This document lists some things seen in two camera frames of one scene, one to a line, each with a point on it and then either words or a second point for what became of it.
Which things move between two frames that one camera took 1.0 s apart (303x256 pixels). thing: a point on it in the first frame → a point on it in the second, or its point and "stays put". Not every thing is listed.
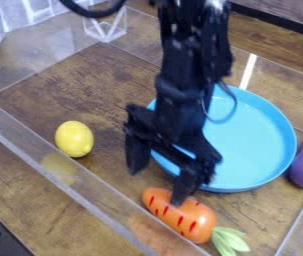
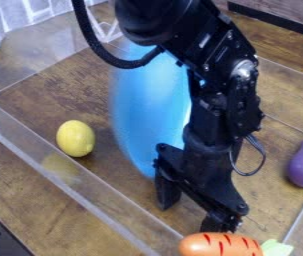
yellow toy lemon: (73, 138) stays put
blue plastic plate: (251, 134) → (149, 105)
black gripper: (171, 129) → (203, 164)
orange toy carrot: (191, 221) → (220, 244)
